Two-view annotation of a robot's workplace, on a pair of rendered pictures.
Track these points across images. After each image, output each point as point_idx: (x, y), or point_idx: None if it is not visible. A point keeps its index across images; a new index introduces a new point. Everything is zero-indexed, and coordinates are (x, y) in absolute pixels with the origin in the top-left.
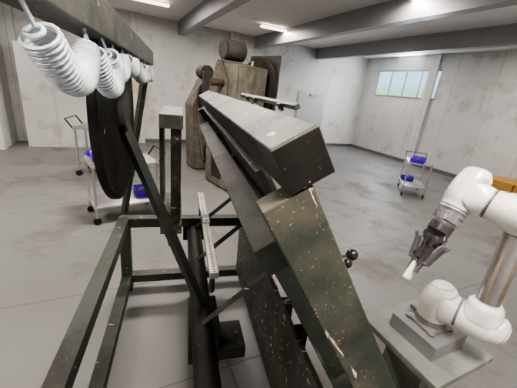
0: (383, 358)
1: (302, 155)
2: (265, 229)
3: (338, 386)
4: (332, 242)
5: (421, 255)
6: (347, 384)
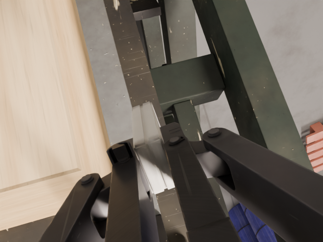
0: (311, 167)
1: None
2: None
3: (200, 102)
4: None
5: (138, 181)
6: (206, 97)
